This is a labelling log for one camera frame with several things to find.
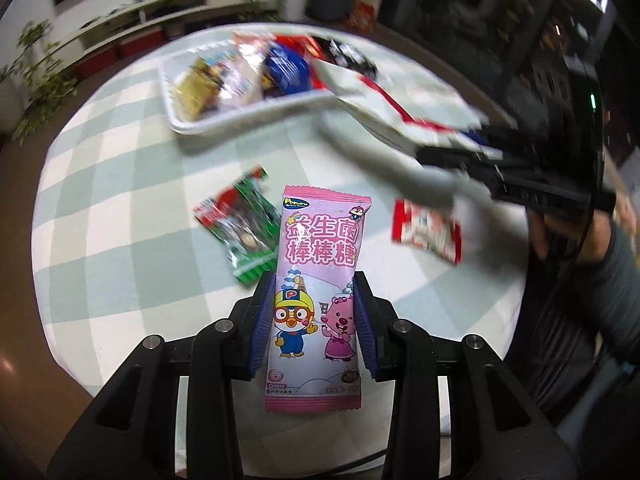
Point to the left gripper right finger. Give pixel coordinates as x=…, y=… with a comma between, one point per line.
x=364, y=305

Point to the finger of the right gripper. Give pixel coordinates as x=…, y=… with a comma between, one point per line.
x=500, y=138
x=479, y=165

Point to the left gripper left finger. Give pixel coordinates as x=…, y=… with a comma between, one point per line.
x=261, y=306

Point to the pink lollipop bag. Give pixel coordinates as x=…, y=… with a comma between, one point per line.
x=312, y=352

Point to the red white candy packet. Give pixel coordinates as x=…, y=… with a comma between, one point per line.
x=427, y=229

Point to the green seed snack packet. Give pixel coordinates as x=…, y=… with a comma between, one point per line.
x=242, y=219

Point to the white red snack bag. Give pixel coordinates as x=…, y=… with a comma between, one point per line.
x=377, y=111

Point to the black snack bag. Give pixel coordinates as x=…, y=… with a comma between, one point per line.
x=347, y=56

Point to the blue cookie packet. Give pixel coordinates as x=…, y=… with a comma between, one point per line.
x=288, y=70

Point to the red chocolate ball bag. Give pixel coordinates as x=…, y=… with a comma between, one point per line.
x=309, y=49

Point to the gold snack bar wrapper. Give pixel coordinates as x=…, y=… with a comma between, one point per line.
x=199, y=89

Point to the clear white pastry packet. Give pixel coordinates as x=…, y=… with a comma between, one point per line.
x=242, y=86

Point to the blue panda snack bag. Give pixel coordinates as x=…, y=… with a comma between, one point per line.
x=219, y=64

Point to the person right hand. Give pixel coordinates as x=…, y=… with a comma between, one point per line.
x=595, y=237

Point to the green white checked tablecloth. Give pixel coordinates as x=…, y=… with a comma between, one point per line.
x=140, y=306

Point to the red gift bag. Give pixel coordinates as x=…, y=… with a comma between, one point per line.
x=362, y=18

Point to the white plastic tray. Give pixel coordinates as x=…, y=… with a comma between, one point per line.
x=173, y=68

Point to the red storage box right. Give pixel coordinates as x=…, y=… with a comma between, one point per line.
x=139, y=42

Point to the red storage box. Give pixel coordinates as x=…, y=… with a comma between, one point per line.
x=95, y=62
x=139, y=42

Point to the red storage box left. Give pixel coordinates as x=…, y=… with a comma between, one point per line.
x=95, y=62

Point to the white tv console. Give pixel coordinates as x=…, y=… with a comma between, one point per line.
x=129, y=19

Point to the trailing vine plant left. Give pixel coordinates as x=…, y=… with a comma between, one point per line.
x=47, y=83

